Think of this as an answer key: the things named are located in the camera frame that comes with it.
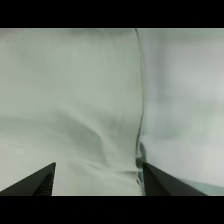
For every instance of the white garment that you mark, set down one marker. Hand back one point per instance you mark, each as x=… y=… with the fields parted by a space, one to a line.
x=70 y=106

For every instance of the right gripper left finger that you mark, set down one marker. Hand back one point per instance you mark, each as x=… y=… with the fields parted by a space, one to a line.
x=40 y=184

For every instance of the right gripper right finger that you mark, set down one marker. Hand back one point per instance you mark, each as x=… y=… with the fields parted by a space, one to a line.
x=163 y=183

